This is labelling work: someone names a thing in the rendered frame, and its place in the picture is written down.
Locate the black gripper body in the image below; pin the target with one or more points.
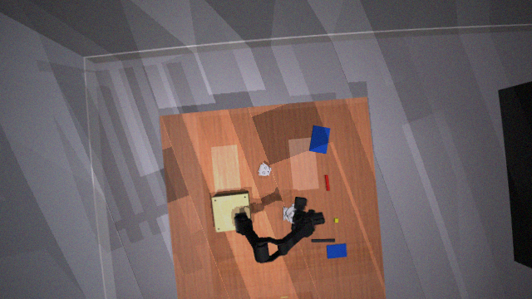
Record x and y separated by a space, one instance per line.
300 202

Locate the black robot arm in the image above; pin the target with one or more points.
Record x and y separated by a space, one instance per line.
305 226

